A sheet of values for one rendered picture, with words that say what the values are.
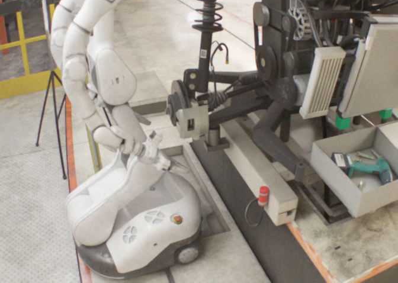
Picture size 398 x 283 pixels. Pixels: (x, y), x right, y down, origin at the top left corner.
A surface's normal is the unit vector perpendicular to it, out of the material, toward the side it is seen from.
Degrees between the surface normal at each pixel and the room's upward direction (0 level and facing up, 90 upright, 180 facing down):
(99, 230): 90
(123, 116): 90
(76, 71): 93
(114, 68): 89
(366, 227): 0
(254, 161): 0
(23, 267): 0
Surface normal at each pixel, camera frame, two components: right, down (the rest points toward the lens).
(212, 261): -0.04, -0.87
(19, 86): 0.29, 0.47
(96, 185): -0.38, -0.71
